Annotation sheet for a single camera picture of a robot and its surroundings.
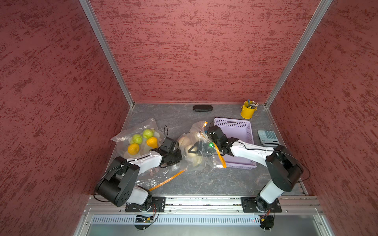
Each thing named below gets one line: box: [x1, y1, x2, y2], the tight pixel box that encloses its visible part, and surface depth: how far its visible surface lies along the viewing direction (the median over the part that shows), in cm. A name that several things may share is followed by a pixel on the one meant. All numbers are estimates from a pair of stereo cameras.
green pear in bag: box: [142, 129, 155, 140], surface depth 99 cm
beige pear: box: [189, 155, 203, 167], surface depth 87 cm
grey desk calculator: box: [257, 130, 280, 147], surface depth 102 cm
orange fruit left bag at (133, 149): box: [127, 143, 141, 156], surface depth 92 cm
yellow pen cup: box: [240, 100, 257, 120], surface depth 111 cm
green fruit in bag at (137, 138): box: [131, 134, 143, 145], surface depth 97 cm
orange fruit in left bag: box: [146, 136, 158, 149], surface depth 94 cm
